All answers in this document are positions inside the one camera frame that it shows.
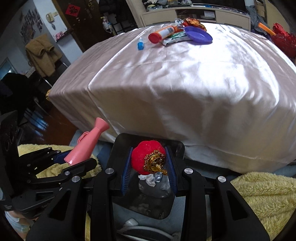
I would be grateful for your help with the finger of the left gripper side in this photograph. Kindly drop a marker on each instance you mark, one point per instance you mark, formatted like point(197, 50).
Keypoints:
point(80, 169)

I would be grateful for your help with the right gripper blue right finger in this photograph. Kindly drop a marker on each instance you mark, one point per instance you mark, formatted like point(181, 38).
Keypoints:
point(171, 172)

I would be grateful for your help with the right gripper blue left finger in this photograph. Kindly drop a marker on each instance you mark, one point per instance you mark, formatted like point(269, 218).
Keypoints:
point(125, 177)

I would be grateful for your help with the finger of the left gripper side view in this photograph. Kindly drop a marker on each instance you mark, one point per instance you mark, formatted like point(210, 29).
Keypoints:
point(59, 157)

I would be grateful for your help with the pink plastic vase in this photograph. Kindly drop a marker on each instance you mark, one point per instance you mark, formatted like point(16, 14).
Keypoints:
point(86, 143)

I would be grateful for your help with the white tissue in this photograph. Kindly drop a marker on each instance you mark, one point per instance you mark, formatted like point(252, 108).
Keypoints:
point(149, 179)

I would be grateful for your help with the red gold ornament ball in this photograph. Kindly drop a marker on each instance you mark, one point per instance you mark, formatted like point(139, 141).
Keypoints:
point(149, 157)

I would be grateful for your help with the small blue white bottle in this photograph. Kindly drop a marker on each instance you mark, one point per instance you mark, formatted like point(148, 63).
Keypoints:
point(140, 44)

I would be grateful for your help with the orange tube red cap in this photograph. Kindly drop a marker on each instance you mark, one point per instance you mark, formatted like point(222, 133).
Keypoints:
point(159, 35)

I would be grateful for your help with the purple plastic plate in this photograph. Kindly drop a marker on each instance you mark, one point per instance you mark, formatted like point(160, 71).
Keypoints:
point(198, 35)

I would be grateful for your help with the red gold foil wrapper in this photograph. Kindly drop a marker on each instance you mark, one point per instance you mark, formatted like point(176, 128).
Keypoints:
point(192, 22)

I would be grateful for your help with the white green snack packet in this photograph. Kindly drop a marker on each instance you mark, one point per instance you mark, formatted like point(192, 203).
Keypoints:
point(176, 37)

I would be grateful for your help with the blue white wrapper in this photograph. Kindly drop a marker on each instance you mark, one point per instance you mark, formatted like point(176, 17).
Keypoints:
point(179, 23)

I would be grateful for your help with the black trash bin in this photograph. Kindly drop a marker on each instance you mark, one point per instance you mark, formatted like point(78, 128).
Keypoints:
point(153, 202)

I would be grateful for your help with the white bin lid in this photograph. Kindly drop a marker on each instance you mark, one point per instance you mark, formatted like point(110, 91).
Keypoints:
point(133, 231)

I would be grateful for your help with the pink satin tablecloth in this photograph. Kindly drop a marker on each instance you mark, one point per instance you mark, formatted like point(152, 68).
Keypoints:
point(231, 102)

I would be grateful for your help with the yellow fluffy blanket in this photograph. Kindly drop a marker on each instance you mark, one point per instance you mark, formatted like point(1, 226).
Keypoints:
point(271, 196)

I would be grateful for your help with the brown hanging jacket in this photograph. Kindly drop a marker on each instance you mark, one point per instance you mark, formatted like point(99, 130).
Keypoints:
point(43, 55)

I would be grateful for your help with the dark wooden door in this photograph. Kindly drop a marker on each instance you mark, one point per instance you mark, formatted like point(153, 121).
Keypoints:
point(86, 28)

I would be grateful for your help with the red diamond door sign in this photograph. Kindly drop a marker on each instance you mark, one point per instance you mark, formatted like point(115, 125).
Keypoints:
point(72, 10)

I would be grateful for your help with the beige tv cabinet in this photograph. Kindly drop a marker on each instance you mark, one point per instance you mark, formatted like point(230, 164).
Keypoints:
point(202, 13)

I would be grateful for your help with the red plastic basket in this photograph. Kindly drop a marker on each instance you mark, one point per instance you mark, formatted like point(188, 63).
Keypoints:
point(284, 40)

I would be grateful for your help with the orange stick handle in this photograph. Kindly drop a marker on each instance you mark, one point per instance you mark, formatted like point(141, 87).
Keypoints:
point(265, 28)

